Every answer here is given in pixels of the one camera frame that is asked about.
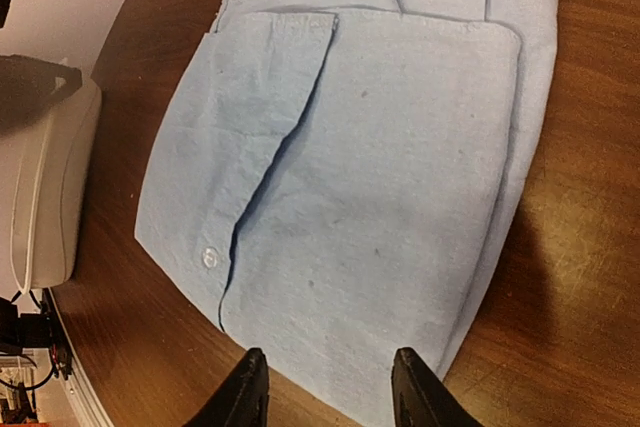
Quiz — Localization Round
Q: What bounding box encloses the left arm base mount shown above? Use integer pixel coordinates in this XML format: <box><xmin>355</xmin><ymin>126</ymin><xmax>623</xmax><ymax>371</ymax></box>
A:
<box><xmin>1</xmin><ymin>288</ymin><xmax>73</xmax><ymax>390</ymax></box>

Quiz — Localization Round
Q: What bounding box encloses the white plastic bin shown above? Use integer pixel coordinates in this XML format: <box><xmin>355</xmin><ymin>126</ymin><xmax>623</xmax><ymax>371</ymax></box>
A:
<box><xmin>1</xmin><ymin>78</ymin><xmax>102</xmax><ymax>293</ymax></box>

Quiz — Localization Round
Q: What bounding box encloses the aluminium front rail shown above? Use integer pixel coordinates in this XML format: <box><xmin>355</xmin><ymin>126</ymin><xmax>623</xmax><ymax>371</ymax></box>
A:
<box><xmin>43</xmin><ymin>289</ymin><xmax>114</xmax><ymax>427</ymax></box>

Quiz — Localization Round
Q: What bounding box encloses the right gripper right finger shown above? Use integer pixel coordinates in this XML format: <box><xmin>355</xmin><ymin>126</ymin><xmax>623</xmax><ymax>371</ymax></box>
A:
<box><xmin>391</xmin><ymin>347</ymin><xmax>482</xmax><ymax>427</ymax></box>

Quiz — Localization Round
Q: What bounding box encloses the light blue long sleeve shirt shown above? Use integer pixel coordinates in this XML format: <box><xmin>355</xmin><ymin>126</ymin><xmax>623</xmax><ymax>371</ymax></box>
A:
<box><xmin>135</xmin><ymin>0</ymin><xmax>558</xmax><ymax>426</ymax></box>

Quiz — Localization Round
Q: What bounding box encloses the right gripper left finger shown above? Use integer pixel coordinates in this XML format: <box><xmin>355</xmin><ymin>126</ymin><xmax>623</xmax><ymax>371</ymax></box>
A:
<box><xmin>187</xmin><ymin>347</ymin><xmax>269</xmax><ymax>427</ymax></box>

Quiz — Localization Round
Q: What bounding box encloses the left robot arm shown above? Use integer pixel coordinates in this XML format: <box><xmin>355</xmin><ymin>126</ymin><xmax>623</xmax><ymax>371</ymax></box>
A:
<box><xmin>1</xmin><ymin>55</ymin><xmax>83</xmax><ymax>136</ymax></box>

